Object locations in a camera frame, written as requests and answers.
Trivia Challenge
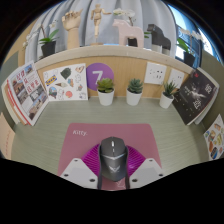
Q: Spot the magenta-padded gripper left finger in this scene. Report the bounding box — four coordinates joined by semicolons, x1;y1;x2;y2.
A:
59;143;102;190

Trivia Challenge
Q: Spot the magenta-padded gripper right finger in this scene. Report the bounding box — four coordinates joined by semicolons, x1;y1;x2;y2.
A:
125;143;166;190

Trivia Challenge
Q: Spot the grey computer mouse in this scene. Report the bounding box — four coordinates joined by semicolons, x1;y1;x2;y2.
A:
98;135;130;183

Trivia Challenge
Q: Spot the pink mouse pad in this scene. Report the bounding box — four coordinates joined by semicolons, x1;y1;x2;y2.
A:
57;122;163;192

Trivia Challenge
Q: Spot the succulent in white pot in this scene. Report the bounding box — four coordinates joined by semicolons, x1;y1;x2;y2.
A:
158;80;178;110
96;77;116;107
125;78;144;107

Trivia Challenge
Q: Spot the colourful sticker sheet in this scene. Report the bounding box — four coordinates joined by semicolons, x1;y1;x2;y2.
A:
203;113;224;162

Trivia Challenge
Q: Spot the black book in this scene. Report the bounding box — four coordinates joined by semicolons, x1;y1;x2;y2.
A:
171;68;220;126

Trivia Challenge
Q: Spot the white sticker sheet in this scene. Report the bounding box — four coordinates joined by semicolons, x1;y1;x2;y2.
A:
42;63;89;102

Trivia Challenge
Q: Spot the round purple number sticker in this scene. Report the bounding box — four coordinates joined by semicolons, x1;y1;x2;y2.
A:
85;62;115;92

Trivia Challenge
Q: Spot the wooden desk shelf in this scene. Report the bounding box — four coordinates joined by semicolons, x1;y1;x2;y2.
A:
33;44;198;101

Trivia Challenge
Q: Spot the black horse figurine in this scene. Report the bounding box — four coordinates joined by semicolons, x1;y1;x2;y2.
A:
146;23;172;56

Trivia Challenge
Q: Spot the pink horse figurine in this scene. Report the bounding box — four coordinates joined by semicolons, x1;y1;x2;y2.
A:
112;18;145;48

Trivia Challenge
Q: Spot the wooden mannequin figure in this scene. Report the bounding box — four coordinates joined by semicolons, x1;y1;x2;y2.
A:
89;3;113;47

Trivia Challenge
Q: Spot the grey white curtain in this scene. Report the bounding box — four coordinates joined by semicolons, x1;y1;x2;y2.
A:
24;0;178;64

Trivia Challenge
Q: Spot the white wall socket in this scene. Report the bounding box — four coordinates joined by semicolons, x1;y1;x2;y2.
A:
143;61;168;86
167;68;186;90

